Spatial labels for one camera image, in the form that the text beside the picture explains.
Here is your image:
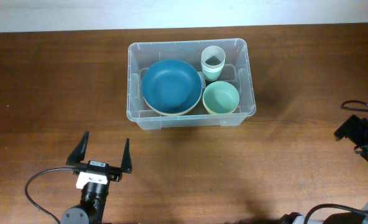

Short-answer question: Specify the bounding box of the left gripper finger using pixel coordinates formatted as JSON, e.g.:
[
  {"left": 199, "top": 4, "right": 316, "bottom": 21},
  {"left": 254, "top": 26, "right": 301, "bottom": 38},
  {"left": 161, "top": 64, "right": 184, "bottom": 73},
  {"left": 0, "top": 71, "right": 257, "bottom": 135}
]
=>
[
  {"left": 66, "top": 131, "right": 90, "bottom": 167},
  {"left": 121, "top": 138, "right": 132, "bottom": 174}
]

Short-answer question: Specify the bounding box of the beige bowl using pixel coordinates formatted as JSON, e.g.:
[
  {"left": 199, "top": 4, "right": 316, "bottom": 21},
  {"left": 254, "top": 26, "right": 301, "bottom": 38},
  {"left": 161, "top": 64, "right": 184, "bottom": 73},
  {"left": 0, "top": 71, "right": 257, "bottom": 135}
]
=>
[{"left": 144, "top": 97, "right": 201, "bottom": 116}]

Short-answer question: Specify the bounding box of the dark blue bowl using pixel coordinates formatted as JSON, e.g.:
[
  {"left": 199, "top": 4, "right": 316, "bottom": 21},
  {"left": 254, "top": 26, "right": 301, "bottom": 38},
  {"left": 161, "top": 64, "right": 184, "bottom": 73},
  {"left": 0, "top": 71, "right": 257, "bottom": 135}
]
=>
[{"left": 141, "top": 59, "right": 202, "bottom": 113}]

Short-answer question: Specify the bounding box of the mint green small bowl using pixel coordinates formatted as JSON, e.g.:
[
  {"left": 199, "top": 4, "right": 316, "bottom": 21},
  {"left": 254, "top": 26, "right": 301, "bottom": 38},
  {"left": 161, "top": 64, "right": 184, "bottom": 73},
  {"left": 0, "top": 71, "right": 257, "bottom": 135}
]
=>
[{"left": 202, "top": 81, "right": 240, "bottom": 105}]

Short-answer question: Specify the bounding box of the mint green cup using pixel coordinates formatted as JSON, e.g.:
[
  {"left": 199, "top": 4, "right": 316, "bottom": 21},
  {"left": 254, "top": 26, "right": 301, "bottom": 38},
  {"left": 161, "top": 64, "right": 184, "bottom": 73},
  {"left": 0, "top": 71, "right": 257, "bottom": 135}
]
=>
[{"left": 202, "top": 70, "right": 221, "bottom": 82}]

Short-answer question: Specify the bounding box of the cream white cup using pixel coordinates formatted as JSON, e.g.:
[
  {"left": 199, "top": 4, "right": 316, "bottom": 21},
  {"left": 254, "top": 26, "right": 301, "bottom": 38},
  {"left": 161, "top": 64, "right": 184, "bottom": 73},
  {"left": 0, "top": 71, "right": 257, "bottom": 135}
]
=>
[{"left": 201, "top": 63, "right": 224, "bottom": 73}]

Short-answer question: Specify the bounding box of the grey cup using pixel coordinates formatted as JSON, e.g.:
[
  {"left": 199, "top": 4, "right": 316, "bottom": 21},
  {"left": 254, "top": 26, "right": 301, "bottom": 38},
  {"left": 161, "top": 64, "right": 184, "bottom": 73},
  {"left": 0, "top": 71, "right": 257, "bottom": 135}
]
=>
[{"left": 201, "top": 45, "right": 226, "bottom": 69}]

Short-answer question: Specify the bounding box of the yellow small bowl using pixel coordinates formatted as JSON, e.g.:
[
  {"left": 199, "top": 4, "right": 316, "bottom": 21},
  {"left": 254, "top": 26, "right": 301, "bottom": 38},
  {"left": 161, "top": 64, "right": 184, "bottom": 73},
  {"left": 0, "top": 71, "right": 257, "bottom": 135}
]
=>
[{"left": 203, "top": 101, "right": 238, "bottom": 114}]

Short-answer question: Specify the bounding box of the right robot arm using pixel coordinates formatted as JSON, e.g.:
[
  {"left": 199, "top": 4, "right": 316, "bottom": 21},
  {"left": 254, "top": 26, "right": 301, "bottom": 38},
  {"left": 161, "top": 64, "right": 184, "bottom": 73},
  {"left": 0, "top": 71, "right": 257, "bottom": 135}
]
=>
[{"left": 278, "top": 115, "right": 368, "bottom": 224}]

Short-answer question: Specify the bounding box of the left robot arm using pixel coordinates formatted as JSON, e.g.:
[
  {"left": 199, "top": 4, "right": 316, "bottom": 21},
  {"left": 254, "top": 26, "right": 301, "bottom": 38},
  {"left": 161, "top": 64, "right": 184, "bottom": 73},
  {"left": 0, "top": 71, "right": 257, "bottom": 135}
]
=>
[{"left": 60, "top": 131, "right": 132, "bottom": 224}]

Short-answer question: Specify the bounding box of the clear plastic storage bin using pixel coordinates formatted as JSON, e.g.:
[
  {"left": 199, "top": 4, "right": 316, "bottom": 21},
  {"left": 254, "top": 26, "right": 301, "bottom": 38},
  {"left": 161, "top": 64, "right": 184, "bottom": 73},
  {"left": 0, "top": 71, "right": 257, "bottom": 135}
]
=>
[{"left": 126, "top": 38, "right": 256, "bottom": 130}]

